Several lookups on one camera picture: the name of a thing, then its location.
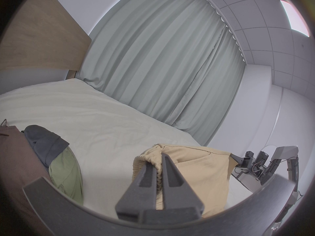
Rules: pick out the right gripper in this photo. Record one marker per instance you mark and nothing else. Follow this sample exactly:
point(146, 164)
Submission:
point(249, 163)

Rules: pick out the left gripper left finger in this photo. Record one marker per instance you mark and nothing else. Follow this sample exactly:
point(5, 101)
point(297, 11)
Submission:
point(140, 195)

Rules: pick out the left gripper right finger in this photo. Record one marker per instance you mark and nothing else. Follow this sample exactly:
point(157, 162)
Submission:
point(177, 195)

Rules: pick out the tan shorts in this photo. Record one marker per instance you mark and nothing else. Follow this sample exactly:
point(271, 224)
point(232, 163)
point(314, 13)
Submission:
point(196, 176)

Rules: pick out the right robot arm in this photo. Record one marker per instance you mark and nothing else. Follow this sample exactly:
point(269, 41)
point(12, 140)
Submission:
point(285, 152)

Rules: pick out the bed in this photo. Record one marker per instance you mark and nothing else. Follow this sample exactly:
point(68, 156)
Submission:
point(86, 107)

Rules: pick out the green garment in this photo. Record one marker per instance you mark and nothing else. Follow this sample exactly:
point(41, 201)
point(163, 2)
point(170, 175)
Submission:
point(66, 176)

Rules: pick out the pale green curtain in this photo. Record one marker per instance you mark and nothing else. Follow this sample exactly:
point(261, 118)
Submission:
point(216, 90)
point(147, 53)

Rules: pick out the black garment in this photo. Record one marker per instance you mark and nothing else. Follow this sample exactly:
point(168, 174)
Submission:
point(41, 141)

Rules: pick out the brown garment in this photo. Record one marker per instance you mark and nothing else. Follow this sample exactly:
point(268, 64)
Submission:
point(14, 168)

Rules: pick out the ceiling light panel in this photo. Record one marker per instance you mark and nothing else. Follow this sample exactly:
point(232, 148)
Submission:
point(295, 16)

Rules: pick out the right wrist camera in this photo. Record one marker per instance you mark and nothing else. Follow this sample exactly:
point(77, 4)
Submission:
point(250, 154)

